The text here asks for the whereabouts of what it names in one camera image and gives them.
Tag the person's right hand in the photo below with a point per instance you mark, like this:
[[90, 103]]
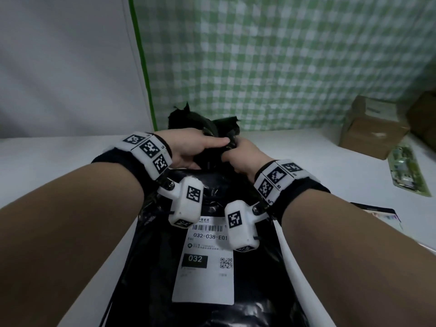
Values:
[[252, 160]]

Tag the person's left hand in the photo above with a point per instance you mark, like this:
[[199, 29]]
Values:
[[185, 146]]

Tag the person's left thumb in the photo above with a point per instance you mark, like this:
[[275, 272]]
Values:
[[214, 142]]

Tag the person's right fingers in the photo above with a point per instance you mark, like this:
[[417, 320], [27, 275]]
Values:
[[235, 158]]

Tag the black plastic mailing bag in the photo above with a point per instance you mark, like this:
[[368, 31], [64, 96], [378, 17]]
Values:
[[150, 269]]

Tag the person's left forearm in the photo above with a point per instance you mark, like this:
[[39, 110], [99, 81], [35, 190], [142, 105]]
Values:
[[68, 234]]

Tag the person's right forearm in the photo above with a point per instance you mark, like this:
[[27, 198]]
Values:
[[357, 269]]

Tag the right wrist marker band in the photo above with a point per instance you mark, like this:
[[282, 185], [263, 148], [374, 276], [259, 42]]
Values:
[[276, 177]]

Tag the wrist marker band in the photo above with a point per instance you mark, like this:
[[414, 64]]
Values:
[[276, 177], [150, 149]]

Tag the left wrist marker band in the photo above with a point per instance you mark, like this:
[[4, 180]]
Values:
[[150, 149]]

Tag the green checkered cloth backdrop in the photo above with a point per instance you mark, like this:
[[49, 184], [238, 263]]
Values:
[[289, 57]]

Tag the white shipping label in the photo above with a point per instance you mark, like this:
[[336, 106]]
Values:
[[204, 286]]

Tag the flat dark printed card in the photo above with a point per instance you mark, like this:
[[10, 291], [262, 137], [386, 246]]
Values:
[[378, 211]]

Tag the green clear plastic packet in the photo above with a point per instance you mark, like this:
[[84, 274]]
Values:
[[407, 170]]

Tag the dark brown cardboard box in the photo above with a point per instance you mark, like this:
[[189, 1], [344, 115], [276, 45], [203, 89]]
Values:
[[424, 115]]

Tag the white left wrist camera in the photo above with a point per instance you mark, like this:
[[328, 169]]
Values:
[[187, 200]]

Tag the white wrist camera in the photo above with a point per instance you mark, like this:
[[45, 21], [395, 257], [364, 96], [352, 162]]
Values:
[[240, 224], [187, 200]]

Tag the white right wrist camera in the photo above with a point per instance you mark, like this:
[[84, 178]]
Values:
[[240, 224]]

